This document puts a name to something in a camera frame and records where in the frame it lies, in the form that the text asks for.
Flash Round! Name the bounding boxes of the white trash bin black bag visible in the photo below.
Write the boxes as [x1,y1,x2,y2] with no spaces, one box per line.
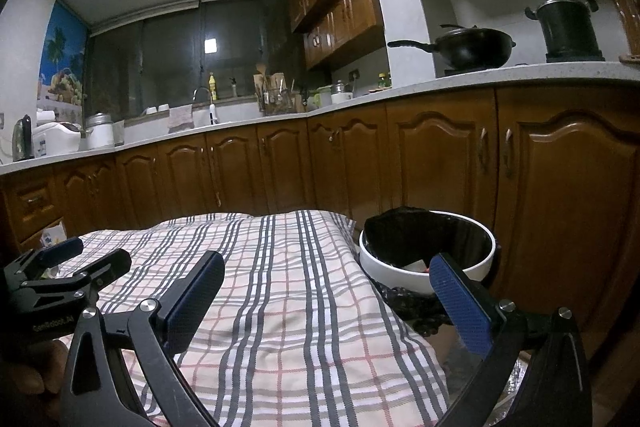
[359,206,501,338]

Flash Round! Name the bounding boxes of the utensil rack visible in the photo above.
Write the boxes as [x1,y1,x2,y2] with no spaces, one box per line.
[252,63,303,116]

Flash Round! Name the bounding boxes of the black induction cooker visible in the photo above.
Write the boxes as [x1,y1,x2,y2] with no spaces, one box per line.
[545,51,606,64]

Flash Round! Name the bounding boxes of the black cooking pot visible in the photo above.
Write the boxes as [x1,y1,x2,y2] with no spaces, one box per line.
[525,0,600,58]

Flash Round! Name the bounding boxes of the white rice cooker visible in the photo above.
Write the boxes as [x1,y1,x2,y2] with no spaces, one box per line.
[32,121,85,156]

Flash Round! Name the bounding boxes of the person's left hand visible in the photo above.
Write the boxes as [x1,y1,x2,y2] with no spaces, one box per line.
[0,339,68,413]

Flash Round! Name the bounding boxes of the gas stove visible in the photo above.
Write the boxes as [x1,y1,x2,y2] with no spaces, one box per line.
[444,65,517,76]

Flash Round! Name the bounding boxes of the dark kitchen window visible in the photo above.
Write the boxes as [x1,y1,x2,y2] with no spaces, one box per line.
[87,0,302,118]

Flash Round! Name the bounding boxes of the hanging dish towel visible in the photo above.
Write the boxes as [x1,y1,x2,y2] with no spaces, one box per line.
[167,105,194,132]

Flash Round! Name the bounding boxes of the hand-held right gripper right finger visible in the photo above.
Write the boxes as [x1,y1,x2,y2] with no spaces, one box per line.
[429,253,596,427]

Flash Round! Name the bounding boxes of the white pot with steel lid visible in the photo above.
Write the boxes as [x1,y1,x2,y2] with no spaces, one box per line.
[85,112,117,148]

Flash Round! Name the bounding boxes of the steel electric kettle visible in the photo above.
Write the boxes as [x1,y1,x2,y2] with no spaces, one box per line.
[11,114,36,160]

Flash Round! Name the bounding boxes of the black wok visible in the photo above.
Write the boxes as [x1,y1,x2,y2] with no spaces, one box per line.
[387,25,517,70]

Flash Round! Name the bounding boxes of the brown wooden lower cabinets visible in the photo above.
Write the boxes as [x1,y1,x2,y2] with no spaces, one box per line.
[0,84,640,358]

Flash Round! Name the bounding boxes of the plaid tablecloth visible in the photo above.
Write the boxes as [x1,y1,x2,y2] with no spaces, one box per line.
[47,209,451,427]

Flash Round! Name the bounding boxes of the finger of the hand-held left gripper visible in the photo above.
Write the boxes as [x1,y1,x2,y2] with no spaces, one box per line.
[2,237,85,284]
[30,248,133,304]

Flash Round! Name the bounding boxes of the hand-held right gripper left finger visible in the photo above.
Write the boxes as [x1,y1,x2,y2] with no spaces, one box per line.
[59,250,226,427]

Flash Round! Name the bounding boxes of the white kitchen countertop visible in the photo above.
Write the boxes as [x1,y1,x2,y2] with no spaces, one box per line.
[0,62,640,175]

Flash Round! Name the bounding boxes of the beach wall poster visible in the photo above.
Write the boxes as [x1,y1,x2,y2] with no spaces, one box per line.
[39,0,90,108]

